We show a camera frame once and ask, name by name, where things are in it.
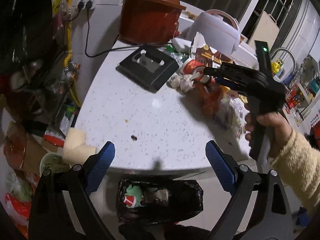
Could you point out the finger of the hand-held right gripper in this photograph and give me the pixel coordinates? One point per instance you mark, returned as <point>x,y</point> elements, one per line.
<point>232,71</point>
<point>232,83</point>

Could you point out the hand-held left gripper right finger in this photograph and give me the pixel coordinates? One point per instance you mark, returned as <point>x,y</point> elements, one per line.
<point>221,165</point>

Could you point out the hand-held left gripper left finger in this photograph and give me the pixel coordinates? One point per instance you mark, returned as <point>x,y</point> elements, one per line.
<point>100,170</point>

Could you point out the green towel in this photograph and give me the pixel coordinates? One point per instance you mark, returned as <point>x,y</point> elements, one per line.
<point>132,190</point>

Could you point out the red white paper cup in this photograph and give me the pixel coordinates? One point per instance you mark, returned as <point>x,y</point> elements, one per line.
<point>192,66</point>

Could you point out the black-bagged trash bin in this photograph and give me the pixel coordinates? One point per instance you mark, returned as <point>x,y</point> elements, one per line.
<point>180,205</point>

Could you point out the person's right forearm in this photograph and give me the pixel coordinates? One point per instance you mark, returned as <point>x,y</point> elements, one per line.
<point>300,165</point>

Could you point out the person's right hand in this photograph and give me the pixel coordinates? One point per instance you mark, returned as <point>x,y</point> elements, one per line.
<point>280,130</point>

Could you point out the orange-red plastic bag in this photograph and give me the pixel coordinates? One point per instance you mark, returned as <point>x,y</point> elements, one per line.
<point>211,100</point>

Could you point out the yellow bottle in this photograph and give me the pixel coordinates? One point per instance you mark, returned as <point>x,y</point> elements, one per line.
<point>276,67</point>

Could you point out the brown printed box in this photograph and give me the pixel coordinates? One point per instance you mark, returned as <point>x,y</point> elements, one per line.
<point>207,55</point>

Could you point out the clear plastic bag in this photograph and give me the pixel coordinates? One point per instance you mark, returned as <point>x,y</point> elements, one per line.
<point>233,115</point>

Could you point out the beige foam corner guard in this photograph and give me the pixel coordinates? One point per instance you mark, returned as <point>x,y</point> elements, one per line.
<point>75,145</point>

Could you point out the white rice cooker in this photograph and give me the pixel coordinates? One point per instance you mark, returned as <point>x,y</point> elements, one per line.
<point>215,32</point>

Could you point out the metal faucet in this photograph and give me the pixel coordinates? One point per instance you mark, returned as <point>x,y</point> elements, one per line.
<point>282,49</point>

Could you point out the white crumpled tissue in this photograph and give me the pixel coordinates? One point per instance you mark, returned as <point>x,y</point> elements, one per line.
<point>183,83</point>

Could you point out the beige cutting board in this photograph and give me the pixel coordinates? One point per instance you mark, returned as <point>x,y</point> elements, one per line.
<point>265,30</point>

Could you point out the white carton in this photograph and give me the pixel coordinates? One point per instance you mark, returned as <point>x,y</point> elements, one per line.
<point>182,44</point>

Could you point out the black square stand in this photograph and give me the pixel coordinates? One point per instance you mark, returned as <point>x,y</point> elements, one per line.
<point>160,77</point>

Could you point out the glass pot lid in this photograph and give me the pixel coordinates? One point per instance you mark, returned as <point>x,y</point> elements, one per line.
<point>15,150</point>

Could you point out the red white plastic bag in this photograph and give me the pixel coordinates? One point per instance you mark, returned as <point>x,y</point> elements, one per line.
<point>17,210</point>

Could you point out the metal storage rack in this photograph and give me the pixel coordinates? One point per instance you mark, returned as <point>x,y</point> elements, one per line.
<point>55,87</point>

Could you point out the red-brown clay cooker pot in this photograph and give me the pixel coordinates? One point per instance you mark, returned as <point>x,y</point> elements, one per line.
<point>147,17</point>

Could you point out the yellow gas pipe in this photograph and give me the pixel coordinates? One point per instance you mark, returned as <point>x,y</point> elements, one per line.
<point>68,35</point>

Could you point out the black plastic bag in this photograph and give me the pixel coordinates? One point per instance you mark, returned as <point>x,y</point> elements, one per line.
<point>27,30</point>

